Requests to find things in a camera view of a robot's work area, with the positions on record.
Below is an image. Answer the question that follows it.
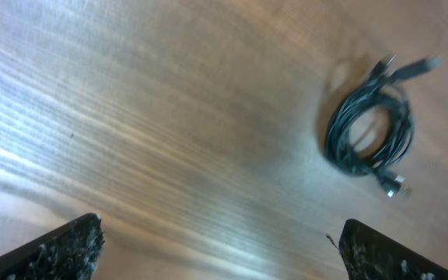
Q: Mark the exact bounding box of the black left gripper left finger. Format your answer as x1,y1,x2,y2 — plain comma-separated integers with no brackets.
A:
0,213,104,279

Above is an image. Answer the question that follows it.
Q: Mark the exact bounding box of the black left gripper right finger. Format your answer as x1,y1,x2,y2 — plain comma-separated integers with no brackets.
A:
338,219,448,280

